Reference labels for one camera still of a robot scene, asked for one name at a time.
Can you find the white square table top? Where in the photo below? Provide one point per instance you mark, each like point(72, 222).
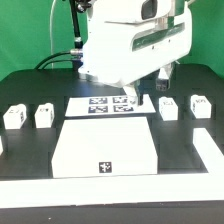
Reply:
point(104, 147)

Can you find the white L-shaped obstacle fence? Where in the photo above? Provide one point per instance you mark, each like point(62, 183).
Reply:
point(208, 186)

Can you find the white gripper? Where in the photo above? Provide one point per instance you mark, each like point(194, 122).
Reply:
point(126, 43)

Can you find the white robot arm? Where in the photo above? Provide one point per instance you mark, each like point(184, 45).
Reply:
point(84, 5)

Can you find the white part at left edge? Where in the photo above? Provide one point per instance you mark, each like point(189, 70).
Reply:
point(1, 146)

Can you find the white sheet with markers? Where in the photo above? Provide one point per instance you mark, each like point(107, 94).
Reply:
point(107, 105)

